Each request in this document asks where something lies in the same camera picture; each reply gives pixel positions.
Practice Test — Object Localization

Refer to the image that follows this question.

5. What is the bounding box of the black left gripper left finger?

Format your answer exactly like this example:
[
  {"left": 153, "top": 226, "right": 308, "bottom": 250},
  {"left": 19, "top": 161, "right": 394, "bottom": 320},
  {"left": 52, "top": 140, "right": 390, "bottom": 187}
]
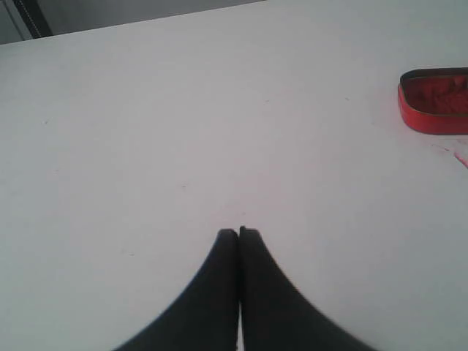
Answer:
[{"left": 117, "top": 229, "right": 239, "bottom": 350}]

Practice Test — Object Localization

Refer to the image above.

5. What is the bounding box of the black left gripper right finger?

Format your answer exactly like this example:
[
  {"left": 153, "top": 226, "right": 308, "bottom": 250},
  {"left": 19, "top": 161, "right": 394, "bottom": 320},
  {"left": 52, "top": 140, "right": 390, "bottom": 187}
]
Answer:
[{"left": 239, "top": 227, "right": 372, "bottom": 351}]

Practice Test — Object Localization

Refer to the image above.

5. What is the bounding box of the red ink pad tin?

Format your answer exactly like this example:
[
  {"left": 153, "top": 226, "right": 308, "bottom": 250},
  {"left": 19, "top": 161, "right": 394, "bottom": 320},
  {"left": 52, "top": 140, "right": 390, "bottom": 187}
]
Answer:
[{"left": 398, "top": 67, "right": 467, "bottom": 135}]

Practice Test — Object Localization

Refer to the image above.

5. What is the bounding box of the dark vertical post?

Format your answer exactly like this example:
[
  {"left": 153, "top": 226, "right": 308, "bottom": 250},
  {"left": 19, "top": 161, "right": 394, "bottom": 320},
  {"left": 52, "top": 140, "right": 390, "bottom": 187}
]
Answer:
[{"left": 13, "top": 0, "right": 53, "bottom": 39}]

